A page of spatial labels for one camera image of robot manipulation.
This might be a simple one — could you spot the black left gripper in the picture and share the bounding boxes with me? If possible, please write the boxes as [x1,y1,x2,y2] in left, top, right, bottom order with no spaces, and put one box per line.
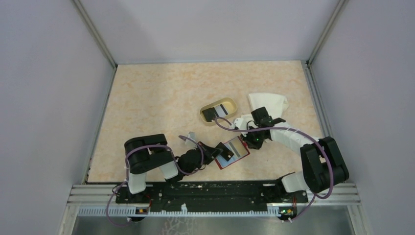
[184,141,223,176]

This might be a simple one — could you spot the red leather card holder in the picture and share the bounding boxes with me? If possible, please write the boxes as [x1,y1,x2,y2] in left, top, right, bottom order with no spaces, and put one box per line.
[215,137,250,170]

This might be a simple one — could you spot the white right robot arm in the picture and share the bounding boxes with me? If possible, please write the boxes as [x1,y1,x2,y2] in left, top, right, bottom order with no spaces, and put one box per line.
[233,107,349,202]

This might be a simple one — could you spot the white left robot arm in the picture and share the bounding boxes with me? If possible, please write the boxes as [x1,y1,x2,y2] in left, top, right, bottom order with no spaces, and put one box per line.
[124,132,234,203]

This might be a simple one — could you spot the black silver-striped VIP card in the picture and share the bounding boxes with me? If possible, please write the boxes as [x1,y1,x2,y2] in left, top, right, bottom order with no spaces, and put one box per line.
[202,104,229,122]

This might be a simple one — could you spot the white cloth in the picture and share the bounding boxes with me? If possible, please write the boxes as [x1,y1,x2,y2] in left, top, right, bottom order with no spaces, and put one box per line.
[248,93,289,119]

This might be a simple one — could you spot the beige plastic tray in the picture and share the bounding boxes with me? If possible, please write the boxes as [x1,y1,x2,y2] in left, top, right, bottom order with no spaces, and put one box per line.
[199,97,238,126]

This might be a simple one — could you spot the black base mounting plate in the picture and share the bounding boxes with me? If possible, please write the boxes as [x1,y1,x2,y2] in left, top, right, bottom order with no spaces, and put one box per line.
[115,180,308,212]

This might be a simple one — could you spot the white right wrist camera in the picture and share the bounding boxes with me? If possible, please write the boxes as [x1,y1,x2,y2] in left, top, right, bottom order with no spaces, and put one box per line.
[233,117,247,130]

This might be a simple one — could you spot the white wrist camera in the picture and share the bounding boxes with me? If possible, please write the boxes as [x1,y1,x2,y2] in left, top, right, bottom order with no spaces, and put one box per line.
[186,132,197,143]
[233,117,247,130]

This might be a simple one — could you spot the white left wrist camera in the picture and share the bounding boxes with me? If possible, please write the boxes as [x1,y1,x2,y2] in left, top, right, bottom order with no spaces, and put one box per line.
[186,132,197,143]

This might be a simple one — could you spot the white slotted cable duct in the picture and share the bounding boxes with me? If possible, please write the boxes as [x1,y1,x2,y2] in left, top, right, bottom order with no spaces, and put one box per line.
[77,204,294,218]

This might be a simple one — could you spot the aluminium front frame rail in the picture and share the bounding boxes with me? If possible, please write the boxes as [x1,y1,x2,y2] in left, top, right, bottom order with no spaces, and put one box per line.
[67,183,362,206]

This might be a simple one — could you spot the aluminium frame rail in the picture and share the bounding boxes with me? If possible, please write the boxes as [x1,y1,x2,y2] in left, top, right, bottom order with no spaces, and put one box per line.
[71,0,117,70]
[67,183,362,206]
[306,0,349,68]

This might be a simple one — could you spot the aluminium frame rail right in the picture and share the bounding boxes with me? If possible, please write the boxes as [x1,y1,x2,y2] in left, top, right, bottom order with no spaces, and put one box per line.
[306,0,349,68]

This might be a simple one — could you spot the aluminium frame rail left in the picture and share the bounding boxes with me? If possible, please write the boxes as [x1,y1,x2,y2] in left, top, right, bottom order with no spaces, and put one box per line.
[71,0,117,70]

